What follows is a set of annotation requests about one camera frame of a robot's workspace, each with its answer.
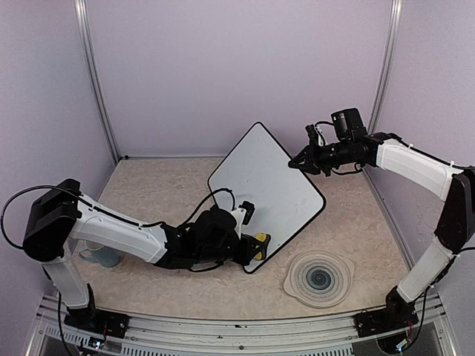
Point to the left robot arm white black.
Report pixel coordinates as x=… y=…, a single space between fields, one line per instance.
x=64 y=212

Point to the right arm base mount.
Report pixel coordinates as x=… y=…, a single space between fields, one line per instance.
x=378 y=321

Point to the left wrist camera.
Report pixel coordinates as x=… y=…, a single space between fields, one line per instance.
x=216 y=227

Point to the left aluminium corner post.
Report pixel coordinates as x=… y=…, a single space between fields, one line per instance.
x=88 y=48

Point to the yellow black sponge eraser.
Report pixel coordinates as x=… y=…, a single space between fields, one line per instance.
x=262 y=241

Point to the right aluminium corner post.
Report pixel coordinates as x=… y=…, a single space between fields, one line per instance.
x=388 y=55

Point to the light blue mug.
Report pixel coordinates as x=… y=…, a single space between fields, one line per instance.
x=101 y=254

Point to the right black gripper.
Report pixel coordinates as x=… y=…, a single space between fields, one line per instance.
x=306 y=153

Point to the clear plate spiral pattern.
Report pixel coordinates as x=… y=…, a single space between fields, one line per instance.
x=319 y=279

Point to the white whiteboard black frame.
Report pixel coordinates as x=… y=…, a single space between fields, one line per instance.
x=285 y=199

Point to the aluminium front rail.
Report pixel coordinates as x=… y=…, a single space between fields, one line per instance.
x=334 y=334

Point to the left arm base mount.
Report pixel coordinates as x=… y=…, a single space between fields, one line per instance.
x=91 y=319

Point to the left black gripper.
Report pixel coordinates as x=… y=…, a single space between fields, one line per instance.
x=247 y=254

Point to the aluminium corner post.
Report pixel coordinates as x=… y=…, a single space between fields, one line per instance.
x=88 y=48
x=388 y=55

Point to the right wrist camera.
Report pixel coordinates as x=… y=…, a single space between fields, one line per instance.
x=313 y=133

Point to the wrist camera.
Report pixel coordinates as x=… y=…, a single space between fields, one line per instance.
x=216 y=227
x=313 y=133

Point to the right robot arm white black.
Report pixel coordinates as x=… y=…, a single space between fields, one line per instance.
x=452 y=185

